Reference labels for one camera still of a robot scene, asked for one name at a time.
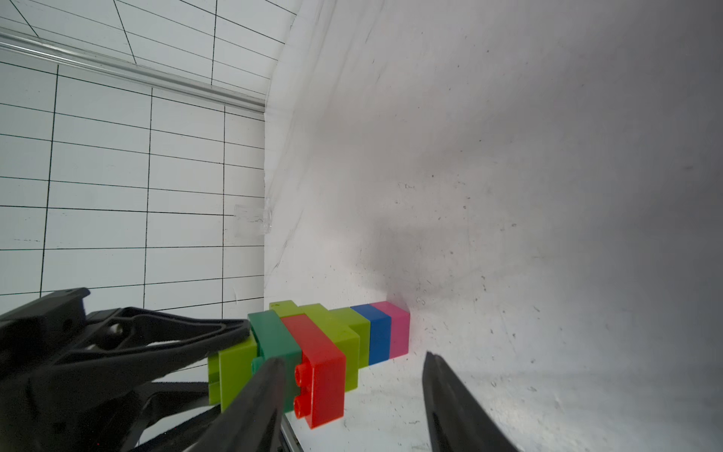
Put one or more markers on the blue small lego brick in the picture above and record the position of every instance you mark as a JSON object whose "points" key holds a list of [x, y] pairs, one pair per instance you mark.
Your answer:
{"points": [[380, 332]]}

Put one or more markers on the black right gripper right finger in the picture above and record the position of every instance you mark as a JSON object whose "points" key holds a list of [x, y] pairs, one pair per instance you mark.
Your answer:
{"points": [[456, 421]]}

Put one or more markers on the red lego brick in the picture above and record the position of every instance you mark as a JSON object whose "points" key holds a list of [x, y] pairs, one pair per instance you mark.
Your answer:
{"points": [[321, 375]]}

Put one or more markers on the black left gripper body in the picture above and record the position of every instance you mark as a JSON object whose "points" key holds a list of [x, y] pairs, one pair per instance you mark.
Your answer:
{"points": [[33, 418]]}

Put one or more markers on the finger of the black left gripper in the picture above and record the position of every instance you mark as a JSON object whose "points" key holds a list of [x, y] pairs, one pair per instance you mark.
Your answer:
{"points": [[158, 344], [167, 416]]}

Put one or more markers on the dark green lego brick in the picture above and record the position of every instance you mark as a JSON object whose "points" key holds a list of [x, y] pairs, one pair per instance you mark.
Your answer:
{"points": [[275, 341]]}

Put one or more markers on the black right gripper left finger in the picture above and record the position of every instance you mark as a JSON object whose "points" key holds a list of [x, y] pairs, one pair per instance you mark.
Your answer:
{"points": [[252, 422]]}

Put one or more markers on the pink small lego brick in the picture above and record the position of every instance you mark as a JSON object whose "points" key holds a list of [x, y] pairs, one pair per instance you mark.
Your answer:
{"points": [[400, 328]]}

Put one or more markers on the lime long lego brick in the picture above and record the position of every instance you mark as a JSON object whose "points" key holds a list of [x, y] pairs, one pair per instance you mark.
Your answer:
{"points": [[342, 336]]}

